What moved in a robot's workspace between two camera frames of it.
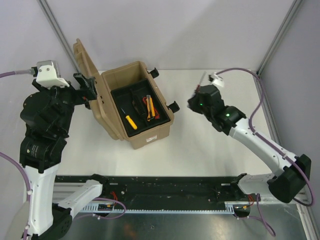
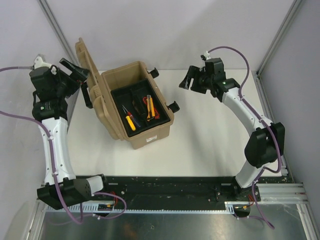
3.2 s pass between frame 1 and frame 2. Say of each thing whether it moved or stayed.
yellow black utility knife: stayed
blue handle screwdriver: moved
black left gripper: moved
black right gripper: moved
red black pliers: stayed
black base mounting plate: stayed
